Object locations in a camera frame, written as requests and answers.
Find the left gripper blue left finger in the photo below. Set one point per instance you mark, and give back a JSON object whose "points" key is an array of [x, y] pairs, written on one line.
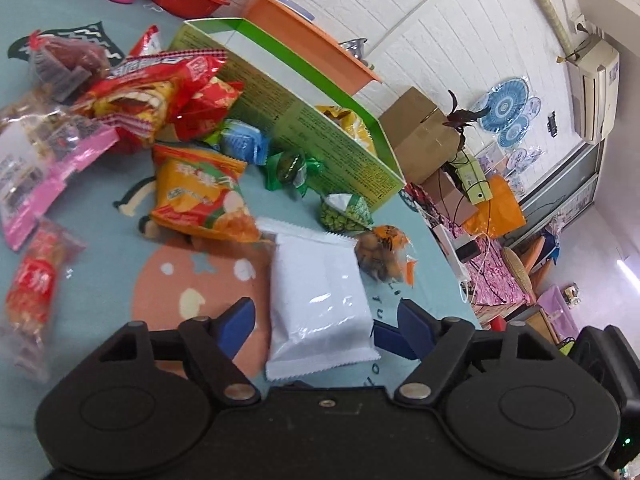
{"points": [[234, 326]]}

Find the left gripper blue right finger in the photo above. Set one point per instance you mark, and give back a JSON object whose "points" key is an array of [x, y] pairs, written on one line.
{"points": [[419, 331]]}

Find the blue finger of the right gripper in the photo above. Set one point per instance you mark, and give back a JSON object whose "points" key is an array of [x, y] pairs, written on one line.
{"points": [[389, 338]]}

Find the white plain snack bag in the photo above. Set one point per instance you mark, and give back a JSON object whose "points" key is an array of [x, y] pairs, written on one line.
{"points": [[319, 311]]}

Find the orange cookie bag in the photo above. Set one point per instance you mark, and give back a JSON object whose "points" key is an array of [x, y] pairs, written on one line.
{"points": [[386, 254]]}

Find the green pea triangle packet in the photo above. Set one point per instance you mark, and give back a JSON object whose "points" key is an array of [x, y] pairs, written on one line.
{"points": [[343, 213]]}

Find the orange chip bag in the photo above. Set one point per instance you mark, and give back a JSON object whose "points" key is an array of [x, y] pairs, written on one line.
{"points": [[198, 194]]}

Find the blue small snack packet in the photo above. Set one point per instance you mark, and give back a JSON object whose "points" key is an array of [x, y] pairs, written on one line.
{"points": [[241, 141]]}

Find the small red sausage packet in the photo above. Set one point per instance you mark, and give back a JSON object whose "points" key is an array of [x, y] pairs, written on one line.
{"points": [[28, 306]]}

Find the red striped chip bag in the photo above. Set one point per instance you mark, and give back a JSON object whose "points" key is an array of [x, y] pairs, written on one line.
{"points": [[138, 97]]}

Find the pink nut snack bag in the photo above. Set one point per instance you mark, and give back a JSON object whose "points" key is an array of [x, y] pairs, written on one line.
{"points": [[40, 151]]}

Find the red dates clear bag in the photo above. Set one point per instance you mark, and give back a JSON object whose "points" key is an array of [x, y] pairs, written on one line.
{"points": [[66, 67]]}

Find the red snack bag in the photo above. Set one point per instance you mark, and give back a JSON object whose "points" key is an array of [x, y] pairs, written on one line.
{"points": [[205, 111]]}

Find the large yellow snack bag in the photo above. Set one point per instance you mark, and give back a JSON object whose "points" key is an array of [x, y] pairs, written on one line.
{"points": [[352, 124]]}

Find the white power strip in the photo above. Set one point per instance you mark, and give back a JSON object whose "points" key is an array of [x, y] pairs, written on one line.
{"points": [[446, 242]]}

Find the green small box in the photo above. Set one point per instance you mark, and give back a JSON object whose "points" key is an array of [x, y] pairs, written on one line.
{"points": [[472, 177]]}

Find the brown cardboard box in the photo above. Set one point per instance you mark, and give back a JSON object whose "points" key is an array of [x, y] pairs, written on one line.
{"points": [[414, 125]]}

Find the dried black flower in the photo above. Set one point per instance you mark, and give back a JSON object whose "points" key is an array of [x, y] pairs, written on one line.
{"points": [[460, 118]]}

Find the green cardboard box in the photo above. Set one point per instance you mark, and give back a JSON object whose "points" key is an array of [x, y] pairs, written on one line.
{"points": [[282, 95]]}

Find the blue paper fan decorations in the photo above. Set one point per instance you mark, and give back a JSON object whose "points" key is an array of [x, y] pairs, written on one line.
{"points": [[512, 108]]}

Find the steel bowl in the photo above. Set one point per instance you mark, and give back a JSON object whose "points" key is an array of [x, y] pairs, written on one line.
{"points": [[355, 47]]}

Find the red white blue packet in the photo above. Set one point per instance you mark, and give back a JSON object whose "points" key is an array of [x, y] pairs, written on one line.
{"points": [[148, 44]]}

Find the orange plastic tub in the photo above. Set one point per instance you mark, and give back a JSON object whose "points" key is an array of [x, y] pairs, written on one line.
{"points": [[311, 43]]}

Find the blue lidded container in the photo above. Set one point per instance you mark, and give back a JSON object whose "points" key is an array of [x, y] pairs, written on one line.
{"points": [[298, 9]]}

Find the wall air conditioner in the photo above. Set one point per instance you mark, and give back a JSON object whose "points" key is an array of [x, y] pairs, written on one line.
{"points": [[594, 72]]}

